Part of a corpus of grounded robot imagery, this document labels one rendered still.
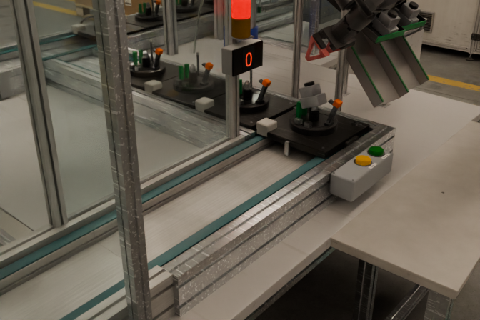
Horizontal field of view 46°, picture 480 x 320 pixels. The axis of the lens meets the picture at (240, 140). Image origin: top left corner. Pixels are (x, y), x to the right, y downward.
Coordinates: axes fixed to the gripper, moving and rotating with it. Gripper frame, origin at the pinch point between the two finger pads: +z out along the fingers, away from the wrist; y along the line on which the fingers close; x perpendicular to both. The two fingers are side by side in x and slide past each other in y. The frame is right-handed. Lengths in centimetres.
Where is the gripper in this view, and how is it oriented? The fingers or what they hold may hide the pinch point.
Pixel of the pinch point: (318, 53)
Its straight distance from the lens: 160.5
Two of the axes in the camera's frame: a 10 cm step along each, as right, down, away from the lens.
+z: -5.2, 4.5, 7.3
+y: -6.6, 3.2, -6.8
